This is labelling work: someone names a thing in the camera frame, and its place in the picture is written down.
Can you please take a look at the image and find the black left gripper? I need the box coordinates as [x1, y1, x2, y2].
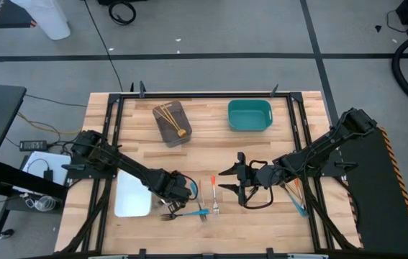
[151, 169, 194, 214]

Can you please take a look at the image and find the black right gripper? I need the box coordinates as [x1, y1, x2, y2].
[217, 150, 284, 208]

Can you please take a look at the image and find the black fork blue handle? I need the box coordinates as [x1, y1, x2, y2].
[160, 209, 211, 222]
[282, 186, 309, 219]

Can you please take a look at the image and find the silver fork blue handle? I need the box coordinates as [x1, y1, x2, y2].
[189, 181, 209, 223]

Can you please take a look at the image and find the white plastic bin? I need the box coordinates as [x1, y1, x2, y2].
[114, 168, 153, 219]

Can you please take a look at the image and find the gold fork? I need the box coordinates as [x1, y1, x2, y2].
[159, 104, 187, 139]
[163, 103, 187, 139]
[154, 107, 187, 139]

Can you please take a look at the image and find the teal plastic bin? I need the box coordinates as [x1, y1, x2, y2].
[227, 99, 274, 132]

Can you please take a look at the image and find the clear grey plastic bin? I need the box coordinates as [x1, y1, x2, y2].
[152, 100, 194, 149]

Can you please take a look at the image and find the black hazard-striped floor mat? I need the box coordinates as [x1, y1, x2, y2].
[338, 125, 408, 255]
[0, 0, 38, 29]

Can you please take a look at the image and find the black power brick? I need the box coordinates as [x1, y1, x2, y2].
[19, 140, 48, 153]

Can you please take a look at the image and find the black caster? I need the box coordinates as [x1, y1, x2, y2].
[0, 227, 16, 241]

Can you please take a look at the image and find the white lined trash bin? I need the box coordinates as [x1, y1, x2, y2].
[10, 0, 72, 41]

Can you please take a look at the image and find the black looped gripper cable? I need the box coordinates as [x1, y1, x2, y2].
[242, 159, 275, 211]
[178, 173, 199, 201]

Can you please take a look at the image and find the black aluminium table frame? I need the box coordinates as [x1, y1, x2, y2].
[55, 91, 365, 259]

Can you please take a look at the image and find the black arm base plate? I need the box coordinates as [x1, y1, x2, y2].
[295, 149, 360, 178]
[62, 154, 119, 181]

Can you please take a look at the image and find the black desk base frame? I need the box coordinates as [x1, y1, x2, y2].
[0, 160, 68, 242]

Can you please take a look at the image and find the yellow floor cable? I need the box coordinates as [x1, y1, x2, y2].
[15, 110, 83, 137]

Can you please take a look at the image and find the black floor cable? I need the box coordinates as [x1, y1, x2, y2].
[82, 0, 124, 93]

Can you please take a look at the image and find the coiled black cable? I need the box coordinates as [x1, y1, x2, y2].
[107, 0, 137, 27]

